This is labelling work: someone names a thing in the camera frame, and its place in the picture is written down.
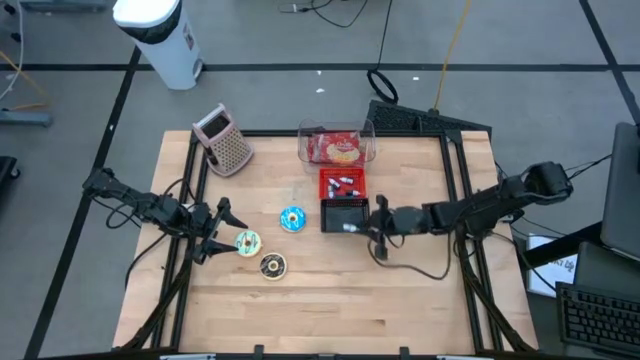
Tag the black plastic basket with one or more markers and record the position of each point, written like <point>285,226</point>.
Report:
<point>337,217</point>

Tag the grey laptop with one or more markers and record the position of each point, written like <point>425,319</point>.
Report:
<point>625,195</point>

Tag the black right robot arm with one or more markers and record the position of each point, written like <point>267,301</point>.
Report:
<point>480,207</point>

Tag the grey stand base bar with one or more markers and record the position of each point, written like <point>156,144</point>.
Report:
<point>60,5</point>
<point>25,118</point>

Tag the red snack packet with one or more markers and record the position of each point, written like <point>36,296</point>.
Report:
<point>342,150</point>
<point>314,150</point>

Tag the pink metal box grater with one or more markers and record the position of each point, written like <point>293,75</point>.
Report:
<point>227,145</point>

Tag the black diagonal bar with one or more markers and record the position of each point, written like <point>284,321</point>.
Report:
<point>560,247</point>

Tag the black floor object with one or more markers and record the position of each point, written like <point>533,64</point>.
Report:
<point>7,172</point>

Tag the blue frosted toy donut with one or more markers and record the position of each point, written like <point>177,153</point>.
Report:
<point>285,221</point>

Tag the black mesh keyboard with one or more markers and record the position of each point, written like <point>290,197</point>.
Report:
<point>400,120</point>

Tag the chocolate frosted toy donut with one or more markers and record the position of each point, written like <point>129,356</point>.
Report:
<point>266,267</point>

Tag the black computer keyboard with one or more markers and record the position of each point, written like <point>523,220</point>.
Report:
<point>600,320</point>

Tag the clear plastic container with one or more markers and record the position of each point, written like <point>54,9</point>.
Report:
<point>320,126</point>

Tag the red plastic basket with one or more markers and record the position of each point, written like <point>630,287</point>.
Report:
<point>322,175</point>

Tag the white paper sheet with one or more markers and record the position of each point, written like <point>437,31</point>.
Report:
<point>550,275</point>

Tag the dark grey flat device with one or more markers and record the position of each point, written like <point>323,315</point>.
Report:
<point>610,272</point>

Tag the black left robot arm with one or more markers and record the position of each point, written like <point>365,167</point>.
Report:
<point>150,207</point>

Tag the mint frosted toy donut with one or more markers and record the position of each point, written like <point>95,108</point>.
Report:
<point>240,246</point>

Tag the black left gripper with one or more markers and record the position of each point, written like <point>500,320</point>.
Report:
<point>202,222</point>

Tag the black metal table frame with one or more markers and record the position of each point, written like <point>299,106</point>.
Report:
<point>265,133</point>

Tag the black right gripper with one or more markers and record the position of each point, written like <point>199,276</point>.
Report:
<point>402,221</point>

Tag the white trash bin black liner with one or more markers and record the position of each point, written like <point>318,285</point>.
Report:
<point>160,45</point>

